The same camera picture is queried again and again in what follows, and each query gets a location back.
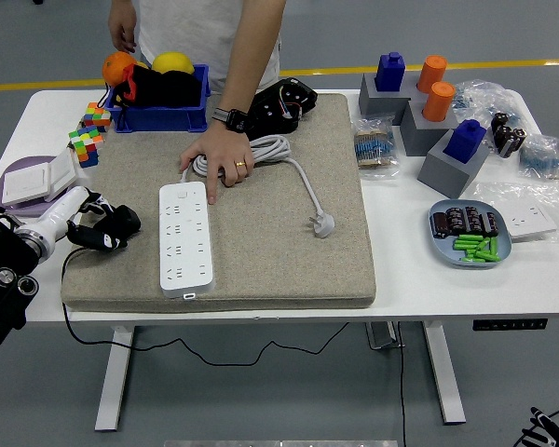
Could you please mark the person's right hand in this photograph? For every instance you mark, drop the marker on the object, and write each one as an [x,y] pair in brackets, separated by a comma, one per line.
[122,30]

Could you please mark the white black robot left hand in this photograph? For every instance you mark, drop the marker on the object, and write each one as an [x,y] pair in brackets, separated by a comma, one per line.
[60,212]

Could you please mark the person's left hand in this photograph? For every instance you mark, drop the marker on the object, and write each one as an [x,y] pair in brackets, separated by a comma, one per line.
[223,153]

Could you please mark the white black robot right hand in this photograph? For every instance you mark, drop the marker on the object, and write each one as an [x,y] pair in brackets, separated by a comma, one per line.
[545,435]

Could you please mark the black plug adapter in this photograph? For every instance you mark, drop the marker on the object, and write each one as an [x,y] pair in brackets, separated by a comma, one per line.
[126,221]

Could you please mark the white power strip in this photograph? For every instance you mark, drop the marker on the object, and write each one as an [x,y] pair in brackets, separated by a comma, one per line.
[186,247]

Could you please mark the person's left forearm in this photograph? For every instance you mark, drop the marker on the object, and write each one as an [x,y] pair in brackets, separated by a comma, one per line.
[249,60]

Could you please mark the person's right forearm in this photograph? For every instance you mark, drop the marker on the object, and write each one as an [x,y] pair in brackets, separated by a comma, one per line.
[121,5]

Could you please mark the black wristwatch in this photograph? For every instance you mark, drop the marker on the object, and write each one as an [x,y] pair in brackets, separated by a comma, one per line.
[236,121]

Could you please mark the orange fruit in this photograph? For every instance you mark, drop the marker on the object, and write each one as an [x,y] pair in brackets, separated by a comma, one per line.
[116,67]

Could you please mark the small yellow fruit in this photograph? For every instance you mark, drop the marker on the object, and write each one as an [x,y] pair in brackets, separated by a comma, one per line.
[142,64]

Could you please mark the large yellow lemon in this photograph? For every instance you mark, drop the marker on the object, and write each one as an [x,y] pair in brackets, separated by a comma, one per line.
[172,61]

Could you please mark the purple tray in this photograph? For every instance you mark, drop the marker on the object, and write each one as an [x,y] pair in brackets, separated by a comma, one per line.
[23,163]

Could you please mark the person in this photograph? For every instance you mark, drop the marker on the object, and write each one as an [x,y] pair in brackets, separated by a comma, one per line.
[191,37]

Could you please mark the multicolour puzzle cube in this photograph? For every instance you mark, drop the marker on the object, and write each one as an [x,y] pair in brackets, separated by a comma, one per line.
[98,116]
[86,144]

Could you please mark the blue plastic bin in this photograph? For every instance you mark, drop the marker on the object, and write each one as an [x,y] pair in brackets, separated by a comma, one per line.
[158,118]

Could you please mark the black cloth bag red trim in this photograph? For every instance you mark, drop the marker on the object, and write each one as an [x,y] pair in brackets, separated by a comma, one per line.
[167,90]

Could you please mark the black table control panel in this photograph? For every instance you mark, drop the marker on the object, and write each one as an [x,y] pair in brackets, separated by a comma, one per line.
[510,324]

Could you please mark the grey-brown mat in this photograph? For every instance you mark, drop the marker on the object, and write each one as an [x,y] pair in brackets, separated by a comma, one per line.
[270,261]

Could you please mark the white table leg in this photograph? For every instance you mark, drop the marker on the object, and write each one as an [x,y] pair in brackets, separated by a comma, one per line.
[445,372]
[114,377]

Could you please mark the clear bag of resistors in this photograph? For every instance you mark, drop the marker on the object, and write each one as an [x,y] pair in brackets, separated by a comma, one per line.
[375,149]

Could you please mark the grey block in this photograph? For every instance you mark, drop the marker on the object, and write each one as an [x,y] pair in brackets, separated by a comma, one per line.
[419,137]
[377,104]
[442,177]

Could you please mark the blue peg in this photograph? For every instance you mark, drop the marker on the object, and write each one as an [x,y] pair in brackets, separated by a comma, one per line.
[465,142]
[390,72]

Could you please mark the green battery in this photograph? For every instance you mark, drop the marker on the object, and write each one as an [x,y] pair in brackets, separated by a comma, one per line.
[482,244]
[473,259]
[468,238]
[466,244]
[488,256]
[471,252]
[494,246]

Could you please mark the blue-grey plate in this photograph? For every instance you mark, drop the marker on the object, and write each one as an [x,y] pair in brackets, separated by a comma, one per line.
[442,249]

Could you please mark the dark brown capacitor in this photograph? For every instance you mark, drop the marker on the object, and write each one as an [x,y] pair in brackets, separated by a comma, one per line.
[490,223]
[440,224]
[455,220]
[473,219]

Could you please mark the orange cylinder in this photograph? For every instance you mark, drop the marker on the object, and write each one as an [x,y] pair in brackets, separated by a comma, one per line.
[439,101]
[432,74]

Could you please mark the clear plastic bag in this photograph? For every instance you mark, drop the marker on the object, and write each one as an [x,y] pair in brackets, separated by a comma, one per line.
[556,195]

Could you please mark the large clear bag blue parts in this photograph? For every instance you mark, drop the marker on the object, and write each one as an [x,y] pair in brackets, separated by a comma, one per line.
[484,100]

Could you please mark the small clear bag blue parts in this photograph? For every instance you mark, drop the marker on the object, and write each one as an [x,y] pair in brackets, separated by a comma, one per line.
[540,158]

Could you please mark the black capacitor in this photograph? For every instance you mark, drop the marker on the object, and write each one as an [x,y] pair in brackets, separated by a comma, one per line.
[503,137]
[514,142]
[499,122]

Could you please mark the silver metal bracket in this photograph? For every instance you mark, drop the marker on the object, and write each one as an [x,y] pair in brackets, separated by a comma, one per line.
[382,335]

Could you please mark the white wall socket panel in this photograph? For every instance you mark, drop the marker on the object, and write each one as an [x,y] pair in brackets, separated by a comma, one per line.
[531,219]

